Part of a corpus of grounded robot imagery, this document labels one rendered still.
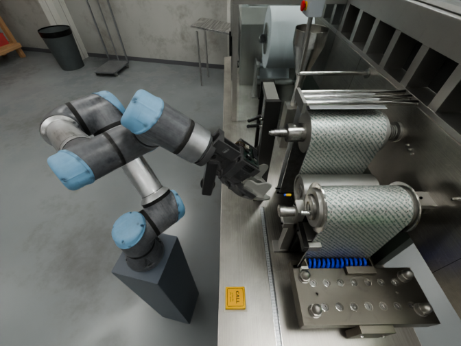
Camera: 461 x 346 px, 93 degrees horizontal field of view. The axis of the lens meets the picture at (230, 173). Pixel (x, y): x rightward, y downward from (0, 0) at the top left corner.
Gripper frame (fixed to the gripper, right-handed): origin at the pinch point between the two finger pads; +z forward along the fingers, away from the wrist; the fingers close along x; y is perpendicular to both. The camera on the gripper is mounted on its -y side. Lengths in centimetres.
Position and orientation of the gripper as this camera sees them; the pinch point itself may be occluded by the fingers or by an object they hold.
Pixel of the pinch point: (263, 191)
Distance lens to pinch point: 56.5
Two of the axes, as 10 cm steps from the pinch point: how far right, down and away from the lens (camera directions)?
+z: 7.7, 4.3, 4.8
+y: 6.4, -5.3, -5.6
